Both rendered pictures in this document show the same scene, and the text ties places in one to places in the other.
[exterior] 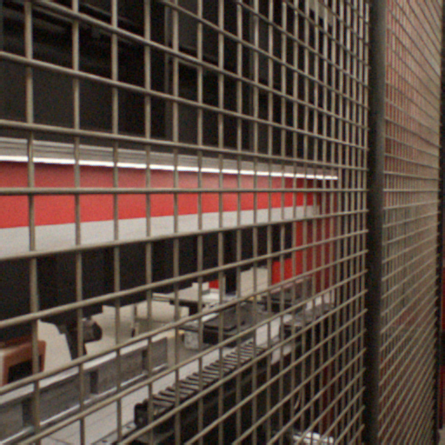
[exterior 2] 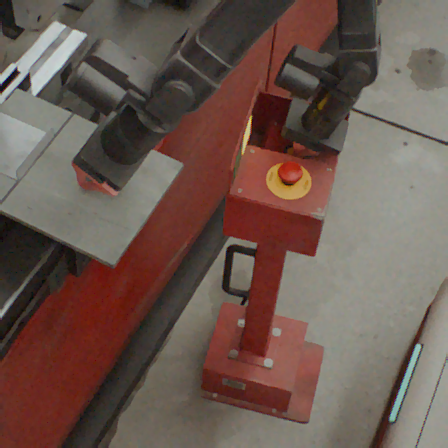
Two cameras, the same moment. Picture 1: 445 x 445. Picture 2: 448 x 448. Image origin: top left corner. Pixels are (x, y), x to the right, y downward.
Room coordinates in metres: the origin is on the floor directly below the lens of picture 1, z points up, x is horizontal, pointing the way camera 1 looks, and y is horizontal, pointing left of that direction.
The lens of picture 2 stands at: (2.75, 0.22, 2.04)
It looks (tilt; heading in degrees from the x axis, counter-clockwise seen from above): 56 degrees down; 172
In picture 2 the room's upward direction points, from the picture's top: 6 degrees clockwise
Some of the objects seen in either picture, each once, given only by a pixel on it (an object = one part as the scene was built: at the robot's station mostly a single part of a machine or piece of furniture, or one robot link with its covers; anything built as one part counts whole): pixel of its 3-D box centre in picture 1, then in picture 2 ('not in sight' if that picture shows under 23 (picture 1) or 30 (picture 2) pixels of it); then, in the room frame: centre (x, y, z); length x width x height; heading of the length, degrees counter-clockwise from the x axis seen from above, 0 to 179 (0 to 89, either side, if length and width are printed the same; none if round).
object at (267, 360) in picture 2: not in sight; (255, 342); (1.77, 0.44, 0.13); 0.10 x 0.10 x 0.01; 73
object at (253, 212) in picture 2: not in sight; (286, 168); (1.77, 0.44, 0.75); 0.20 x 0.16 x 0.18; 163
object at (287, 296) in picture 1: (266, 300); not in sight; (1.81, -0.15, 1.01); 0.26 x 0.12 x 0.05; 60
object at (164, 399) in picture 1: (214, 378); not in sight; (1.02, 0.02, 1.02); 0.44 x 0.06 x 0.04; 150
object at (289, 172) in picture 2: not in sight; (289, 176); (1.82, 0.44, 0.79); 0.04 x 0.04 x 0.04
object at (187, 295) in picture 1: (195, 295); (62, 173); (1.96, 0.11, 1.00); 0.26 x 0.18 x 0.01; 60
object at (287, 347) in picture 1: (272, 377); not in sight; (1.24, -0.12, 0.94); 1.02 x 0.06 x 0.12; 150
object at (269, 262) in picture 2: not in sight; (266, 280); (1.77, 0.44, 0.39); 0.05 x 0.05 x 0.54; 73
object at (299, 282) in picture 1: (288, 293); not in sight; (2.36, -0.30, 0.92); 0.50 x 0.06 x 0.10; 150
